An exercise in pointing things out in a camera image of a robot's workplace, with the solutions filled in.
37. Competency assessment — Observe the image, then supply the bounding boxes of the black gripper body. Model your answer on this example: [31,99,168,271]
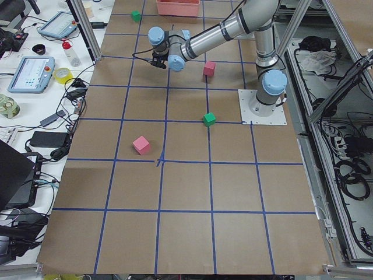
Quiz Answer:
[150,50,168,69]

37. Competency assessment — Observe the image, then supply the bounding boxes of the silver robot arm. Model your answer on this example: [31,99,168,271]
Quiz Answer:
[147,0,287,117]

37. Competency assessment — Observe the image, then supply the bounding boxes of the green cube at table edge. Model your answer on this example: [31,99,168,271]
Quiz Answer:
[131,10,142,22]

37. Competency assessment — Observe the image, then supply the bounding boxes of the pink cube centre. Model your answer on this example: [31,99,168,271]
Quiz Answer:
[203,61,216,77]

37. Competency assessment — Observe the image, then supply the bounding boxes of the pink cube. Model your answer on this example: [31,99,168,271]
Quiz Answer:
[132,136,151,155]
[203,61,216,77]

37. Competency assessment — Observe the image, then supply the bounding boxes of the pink plastic bin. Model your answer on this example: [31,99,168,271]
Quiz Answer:
[156,0,200,17]

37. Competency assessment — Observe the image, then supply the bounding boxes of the green cube near gripper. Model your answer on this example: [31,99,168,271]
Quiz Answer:
[203,112,216,127]

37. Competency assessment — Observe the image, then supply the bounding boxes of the pink cube far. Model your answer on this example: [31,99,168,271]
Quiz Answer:
[132,136,151,155]

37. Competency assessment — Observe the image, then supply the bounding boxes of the clear bottle red cap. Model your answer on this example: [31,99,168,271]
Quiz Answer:
[62,40,81,67]

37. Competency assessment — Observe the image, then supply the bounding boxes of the yellow tape roll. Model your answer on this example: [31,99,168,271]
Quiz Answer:
[53,68,73,85]

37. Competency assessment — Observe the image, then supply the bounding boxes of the teach pendant far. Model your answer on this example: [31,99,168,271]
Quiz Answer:
[37,11,77,39]

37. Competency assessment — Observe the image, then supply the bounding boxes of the teach pendant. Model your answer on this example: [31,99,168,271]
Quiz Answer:
[8,56,55,94]
[37,11,77,39]

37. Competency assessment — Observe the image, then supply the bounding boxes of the black bowl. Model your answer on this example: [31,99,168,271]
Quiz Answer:
[31,44,46,55]

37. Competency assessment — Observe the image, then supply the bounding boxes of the teach pendant near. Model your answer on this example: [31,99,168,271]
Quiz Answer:
[8,56,55,94]

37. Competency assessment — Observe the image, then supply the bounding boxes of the black power adapter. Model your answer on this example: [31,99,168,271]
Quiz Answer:
[30,131,68,148]

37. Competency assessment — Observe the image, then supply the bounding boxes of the patterned tape roll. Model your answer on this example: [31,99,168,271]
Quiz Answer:
[0,94,20,119]

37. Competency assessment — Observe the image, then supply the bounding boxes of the white crumpled cloth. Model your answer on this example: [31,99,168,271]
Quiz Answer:
[300,50,336,75]

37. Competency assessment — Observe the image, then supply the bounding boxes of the black laptop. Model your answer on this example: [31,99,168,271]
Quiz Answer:
[1,141,42,211]

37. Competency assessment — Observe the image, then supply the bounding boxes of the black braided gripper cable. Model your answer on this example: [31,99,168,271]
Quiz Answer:
[132,48,155,64]

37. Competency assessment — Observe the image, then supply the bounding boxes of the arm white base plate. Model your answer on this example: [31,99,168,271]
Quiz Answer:
[238,89,287,125]

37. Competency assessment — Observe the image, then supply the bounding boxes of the aluminium frame post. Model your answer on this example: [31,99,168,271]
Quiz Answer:
[66,0,101,62]

